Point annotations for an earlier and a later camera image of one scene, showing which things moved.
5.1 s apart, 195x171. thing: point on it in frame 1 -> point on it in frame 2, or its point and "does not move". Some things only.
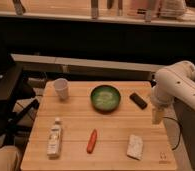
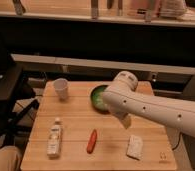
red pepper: x=91 y=142 does not move
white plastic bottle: x=54 y=143 does not move
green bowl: x=105 y=98 does not move
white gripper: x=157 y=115 -> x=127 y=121
